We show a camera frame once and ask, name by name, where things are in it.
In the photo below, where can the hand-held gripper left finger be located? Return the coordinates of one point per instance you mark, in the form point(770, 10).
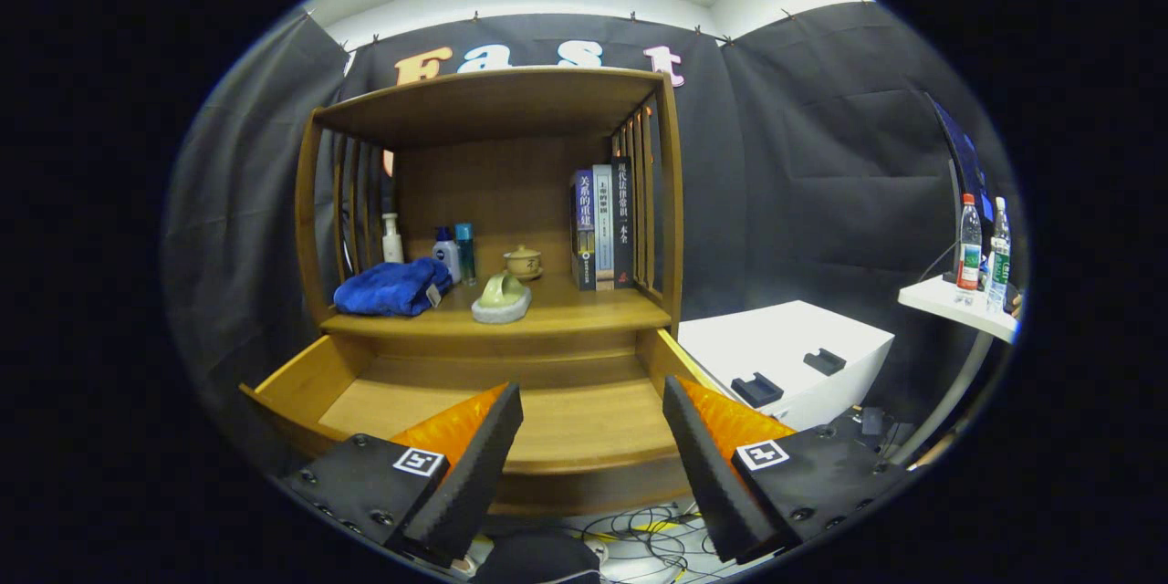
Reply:
point(474, 474)

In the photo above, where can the dark computer monitor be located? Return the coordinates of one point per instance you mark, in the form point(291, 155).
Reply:
point(963, 155)

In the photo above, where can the red label water bottle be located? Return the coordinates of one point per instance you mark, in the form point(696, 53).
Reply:
point(969, 255)

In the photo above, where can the wooden cabinet with slatted shelf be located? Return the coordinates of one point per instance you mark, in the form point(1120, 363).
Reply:
point(484, 105)

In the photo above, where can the green label water bottle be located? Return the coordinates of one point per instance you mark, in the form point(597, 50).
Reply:
point(998, 269)

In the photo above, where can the dark rounded object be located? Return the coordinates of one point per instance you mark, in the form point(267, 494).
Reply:
point(534, 558)

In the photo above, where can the black holder bracket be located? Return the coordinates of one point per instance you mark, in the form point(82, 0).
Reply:
point(824, 362)
point(757, 391)

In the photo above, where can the teal bottle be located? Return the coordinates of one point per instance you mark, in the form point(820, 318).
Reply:
point(465, 255)

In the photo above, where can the blue spine book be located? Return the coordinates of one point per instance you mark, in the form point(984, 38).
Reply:
point(584, 228)

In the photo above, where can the white round side table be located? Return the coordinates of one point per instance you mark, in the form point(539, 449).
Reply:
point(940, 297)

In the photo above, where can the white bottle with blue cap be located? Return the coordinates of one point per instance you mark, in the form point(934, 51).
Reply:
point(447, 257)

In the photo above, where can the wooden countertop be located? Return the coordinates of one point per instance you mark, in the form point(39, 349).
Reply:
point(584, 310)

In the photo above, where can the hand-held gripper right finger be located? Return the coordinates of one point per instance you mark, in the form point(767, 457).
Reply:
point(707, 474)

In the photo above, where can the beige lidded tea cup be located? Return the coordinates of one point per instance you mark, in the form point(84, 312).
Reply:
point(523, 263)

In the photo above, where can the white pump bottle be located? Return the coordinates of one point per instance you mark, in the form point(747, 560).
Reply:
point(393, 246)

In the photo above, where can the black spine book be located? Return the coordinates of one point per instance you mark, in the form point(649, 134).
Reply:
point(623, 219)

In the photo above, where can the blue towel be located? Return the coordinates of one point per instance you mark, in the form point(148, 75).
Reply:
point(392, 287)

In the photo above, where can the green brush with white base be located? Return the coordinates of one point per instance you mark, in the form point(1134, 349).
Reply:
point(502, 297)

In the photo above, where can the white drawer cabinet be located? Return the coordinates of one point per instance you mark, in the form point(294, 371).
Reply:
point(785, 338)

